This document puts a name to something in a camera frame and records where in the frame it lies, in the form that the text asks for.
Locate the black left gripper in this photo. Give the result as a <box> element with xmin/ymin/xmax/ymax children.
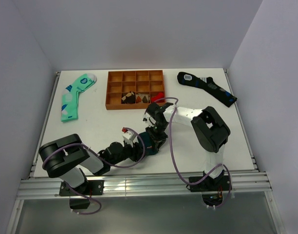
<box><xmin>110</xmin><ymin>139</ymin><xmax>149</xmax><ymax>166</ymax></box>

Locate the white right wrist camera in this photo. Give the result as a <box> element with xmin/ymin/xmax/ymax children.
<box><xmin>143</xmin><ymin>115</ymin><xmax>149</xmax><ymax>123</ymax></box>

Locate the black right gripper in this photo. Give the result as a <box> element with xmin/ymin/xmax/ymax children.
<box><xmin>146</xmin><ymin>121</ymin><xmax>169</xmax><ymax>151</ymax></box>

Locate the dark green reindeer sock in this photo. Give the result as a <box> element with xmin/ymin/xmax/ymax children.
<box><xmin>139</xmin><ymin>132</ymin><xmax>160</xmax><ymax>156</ymax></box>

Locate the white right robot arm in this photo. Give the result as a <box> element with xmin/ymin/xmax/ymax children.
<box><xmin>143</xmin><ymin>102</ymin><xmax>231</xmax><ymax>190</ymax></box>

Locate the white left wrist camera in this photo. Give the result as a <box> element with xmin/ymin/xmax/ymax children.
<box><xmin>122</xmin><ymin>127</ymin><xmax>136</xmax><ymax>147</ymax></box>

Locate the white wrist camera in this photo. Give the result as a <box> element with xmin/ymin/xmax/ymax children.
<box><xmin>122</xmin><ymin>127</ymin><xmax>136</xmax><ymax>147</ymax></box>
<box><xmin>143</xmin><ymin>115</ymin><xmax>149</xmax><ymax>123</ymax></box>

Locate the dark brown rolled sock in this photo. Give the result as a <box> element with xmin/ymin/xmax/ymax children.
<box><xmin>121</xmin><ymin>91</ymin><xmax>136</xmax><ymax>104</ymax></box>

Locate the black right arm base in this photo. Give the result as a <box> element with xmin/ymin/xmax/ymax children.
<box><xmin>186</xmin><ymin>170</ymin><xmax>232</xmax><ymax>208</ymax></box>

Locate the black and blue sock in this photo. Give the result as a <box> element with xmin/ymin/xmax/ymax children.
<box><xmin>177</xmin><ymin>72</ymin><xmax>237</xmax><ymax>107</ymax></box>

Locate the red rolled sock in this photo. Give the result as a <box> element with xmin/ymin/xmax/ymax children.
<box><xmin>151</xmin><ymin>92</ymin><xmax>165</xmax><ymax>102</ymax></box>

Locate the orange wooden compartment tray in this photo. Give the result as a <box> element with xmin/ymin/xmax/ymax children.
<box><xmin>105</xmin><ymin>70</ymin><xmax>166</xmax><ymax>110</ymax></box>

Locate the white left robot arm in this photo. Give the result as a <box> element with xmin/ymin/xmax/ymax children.
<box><xmin>38</xmin><ymin>131</ymin><xmax>146</xmax><ymax>195</ymax></box>

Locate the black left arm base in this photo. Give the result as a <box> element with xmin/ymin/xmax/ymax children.
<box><xmin>58</xmin><ymin>180</ymin><xmax>104</xmax><ymax>211</ymax></box>

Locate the mint green patterned sock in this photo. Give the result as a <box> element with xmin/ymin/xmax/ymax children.
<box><xmin>60</xmin><ymin>73</ymin><xmax>97</xmax><ymax>122</ymax></box>

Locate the argyle patterned rolled sock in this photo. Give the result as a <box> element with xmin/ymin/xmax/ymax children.
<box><xmin>135</xmin><ymin>93</ymin><xmax>150</xmax><ymax>103</ymax></box>

